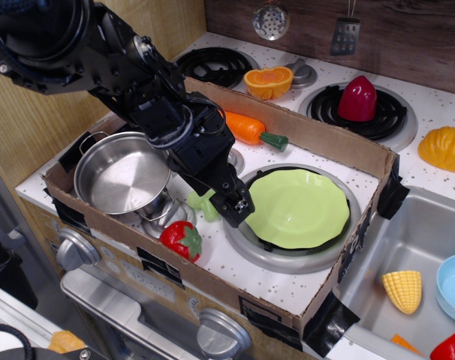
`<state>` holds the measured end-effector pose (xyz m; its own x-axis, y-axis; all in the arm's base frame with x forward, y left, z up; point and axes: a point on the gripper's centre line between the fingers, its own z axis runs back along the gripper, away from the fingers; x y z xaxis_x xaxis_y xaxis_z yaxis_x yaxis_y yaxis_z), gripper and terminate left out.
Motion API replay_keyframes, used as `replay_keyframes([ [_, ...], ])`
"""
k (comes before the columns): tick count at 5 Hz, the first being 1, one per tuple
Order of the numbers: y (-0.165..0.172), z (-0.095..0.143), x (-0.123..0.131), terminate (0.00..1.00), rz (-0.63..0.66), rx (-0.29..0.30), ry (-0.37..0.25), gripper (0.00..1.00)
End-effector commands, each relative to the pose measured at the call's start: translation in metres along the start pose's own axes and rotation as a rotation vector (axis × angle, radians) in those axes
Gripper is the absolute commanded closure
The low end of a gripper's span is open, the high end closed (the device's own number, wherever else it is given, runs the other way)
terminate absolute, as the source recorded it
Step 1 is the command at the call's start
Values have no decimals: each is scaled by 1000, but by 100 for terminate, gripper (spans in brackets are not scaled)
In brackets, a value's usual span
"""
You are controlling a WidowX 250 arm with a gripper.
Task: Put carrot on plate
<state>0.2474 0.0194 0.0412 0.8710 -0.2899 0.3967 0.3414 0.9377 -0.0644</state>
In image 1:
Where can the silver stove knob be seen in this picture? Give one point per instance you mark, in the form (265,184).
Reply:
(221,337)
(236,159)
(304,74)
(75,251)

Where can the right silver stove knob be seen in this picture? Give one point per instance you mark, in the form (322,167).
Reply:
(221,337)

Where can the orange toy half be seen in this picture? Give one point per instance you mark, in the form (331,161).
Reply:
(268,83)

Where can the red toy strawberry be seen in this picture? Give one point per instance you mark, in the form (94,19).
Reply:
(183,238)

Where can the hanging metal spatula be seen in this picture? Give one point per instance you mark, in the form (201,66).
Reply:
(346,33)

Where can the light blue bowl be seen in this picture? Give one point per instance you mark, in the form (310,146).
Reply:
(445,286)

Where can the yellow toy squash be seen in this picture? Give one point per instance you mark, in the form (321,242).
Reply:
(437,148)

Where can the silver sink basin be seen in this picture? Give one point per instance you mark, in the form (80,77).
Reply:
(419,237)

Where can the silver centre stove knob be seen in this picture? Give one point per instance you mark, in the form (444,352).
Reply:
(304,74)

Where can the stainless steel pot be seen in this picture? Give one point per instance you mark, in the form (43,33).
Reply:
(122,174)

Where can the left silver stove knob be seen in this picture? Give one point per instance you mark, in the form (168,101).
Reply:
(75,251)

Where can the silver oven door handle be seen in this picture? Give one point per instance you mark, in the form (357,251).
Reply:
(136,326)

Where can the back left black burner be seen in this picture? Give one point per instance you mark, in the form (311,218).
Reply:
(217,65)

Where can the brown cardboard fence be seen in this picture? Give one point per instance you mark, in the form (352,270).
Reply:
(288,316)

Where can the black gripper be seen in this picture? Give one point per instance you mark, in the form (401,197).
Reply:
(195,135)

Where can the back right black burner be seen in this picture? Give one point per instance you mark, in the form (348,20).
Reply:
(394,124)

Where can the orange toy carrot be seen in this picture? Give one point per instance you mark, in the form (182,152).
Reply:
(252,131)

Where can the dark red toy pepper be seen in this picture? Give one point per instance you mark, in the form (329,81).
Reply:
(358,101)

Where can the yellow toy corn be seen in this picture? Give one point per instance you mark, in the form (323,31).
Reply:
(404,289)

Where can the hanging metal strainer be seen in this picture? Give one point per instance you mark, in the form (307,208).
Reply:
(271,20)

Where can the orange toy slice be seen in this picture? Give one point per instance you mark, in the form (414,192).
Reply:
(399,340)

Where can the silver inner stove knob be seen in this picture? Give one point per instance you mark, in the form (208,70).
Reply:
(236,159)

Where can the black burner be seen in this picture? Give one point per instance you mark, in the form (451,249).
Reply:
(217,65)
(394,124)

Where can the light green plate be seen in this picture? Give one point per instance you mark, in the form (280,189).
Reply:
(297,209)

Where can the green toy broccoli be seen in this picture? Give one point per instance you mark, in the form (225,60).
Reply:
(203,204)

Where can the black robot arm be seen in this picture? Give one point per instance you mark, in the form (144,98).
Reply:
(55,47)

